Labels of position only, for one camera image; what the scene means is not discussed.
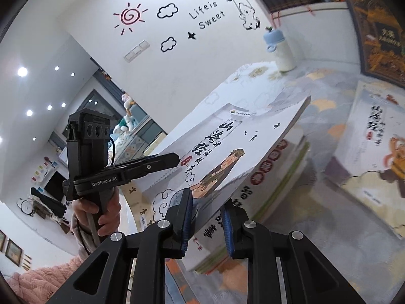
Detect black camera cable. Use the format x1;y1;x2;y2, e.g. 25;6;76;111
108;136;118;167

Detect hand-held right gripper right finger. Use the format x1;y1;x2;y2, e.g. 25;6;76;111
220;201;364;304

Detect white wall switch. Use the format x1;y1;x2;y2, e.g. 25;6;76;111
123;40;149;63

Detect lettering wall sticker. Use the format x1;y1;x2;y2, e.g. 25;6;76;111
188;1;226;30

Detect red sun wall sticker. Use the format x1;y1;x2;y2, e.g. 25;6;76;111
113;3;149;35

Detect person's pink fleece robe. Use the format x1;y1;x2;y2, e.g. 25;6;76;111
0;253;86;304

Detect white book with dark-haired figure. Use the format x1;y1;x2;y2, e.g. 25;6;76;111
141;96;312;219

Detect grey framed interior window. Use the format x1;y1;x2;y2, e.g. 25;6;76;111
76;89;168;165

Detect white book with orange beast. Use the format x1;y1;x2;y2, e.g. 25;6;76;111
326;81;405;239

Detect blue-lidded white bottle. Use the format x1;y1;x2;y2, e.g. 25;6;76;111
264;27;298;72

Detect plush toys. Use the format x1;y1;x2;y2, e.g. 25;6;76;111
114;92;137;134

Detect ceiling spotlights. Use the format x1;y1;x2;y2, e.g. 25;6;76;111
16;65;76;143

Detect tree swing bear wall sticker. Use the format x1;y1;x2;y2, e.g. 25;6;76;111
172;0;262;31

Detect cloud wall sticker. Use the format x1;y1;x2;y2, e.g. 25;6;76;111
160;37;178;52
157;4;178;19

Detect dark television screen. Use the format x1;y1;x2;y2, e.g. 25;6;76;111
44;171;68;202

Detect ginkgo print tablecloth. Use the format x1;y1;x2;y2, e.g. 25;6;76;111
165;66;405;304

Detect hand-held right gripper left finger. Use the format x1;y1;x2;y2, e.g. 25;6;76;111
46;187;194;304

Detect stack of paperback books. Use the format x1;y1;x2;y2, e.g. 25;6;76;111
139;133;312;276

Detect person's left forearm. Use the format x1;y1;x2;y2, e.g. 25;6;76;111
71;215;102;260

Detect dark ornate hardcover book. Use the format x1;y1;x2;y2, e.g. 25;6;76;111
343;0;405;89

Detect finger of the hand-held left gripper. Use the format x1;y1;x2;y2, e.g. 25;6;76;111
111;153;180;180

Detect person's left hand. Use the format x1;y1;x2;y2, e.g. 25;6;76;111
73;187;122;238

